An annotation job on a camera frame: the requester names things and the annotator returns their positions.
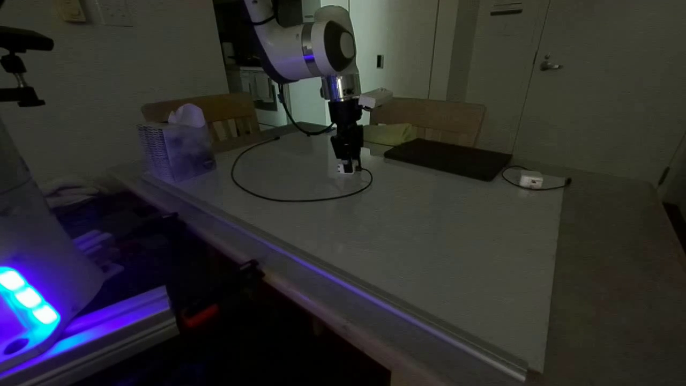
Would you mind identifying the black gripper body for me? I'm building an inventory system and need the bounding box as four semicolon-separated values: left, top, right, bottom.
328;99;363;162

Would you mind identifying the black charging cable with plug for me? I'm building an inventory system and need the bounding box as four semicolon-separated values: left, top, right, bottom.
229;131;376;203

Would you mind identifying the robot base with blue lights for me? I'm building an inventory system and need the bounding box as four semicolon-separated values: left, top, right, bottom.
0;122;104;364

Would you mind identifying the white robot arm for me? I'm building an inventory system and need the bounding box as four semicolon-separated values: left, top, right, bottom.
242;0;393;173

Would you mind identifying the yellow folded cloth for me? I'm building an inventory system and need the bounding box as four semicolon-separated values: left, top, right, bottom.
365;124;418;148

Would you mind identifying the wooden chair near door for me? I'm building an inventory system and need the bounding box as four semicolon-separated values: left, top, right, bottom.
370;96;487;147

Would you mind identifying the black laptop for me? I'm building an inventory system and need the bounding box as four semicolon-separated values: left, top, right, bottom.
384;139;512;180

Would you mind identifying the wooden chair at side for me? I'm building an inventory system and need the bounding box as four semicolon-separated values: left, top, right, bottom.
141;95;260;153

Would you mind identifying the white table mat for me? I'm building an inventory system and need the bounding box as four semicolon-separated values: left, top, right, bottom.
114;134;563;378

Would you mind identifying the grey tissue box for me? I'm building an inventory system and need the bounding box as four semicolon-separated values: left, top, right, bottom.
137;103;217;182

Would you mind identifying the door with metal handle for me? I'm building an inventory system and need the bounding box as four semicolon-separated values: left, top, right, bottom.
516;0;686;182

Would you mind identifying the black camera tripod mount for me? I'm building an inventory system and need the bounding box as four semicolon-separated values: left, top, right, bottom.
0;25;54;107

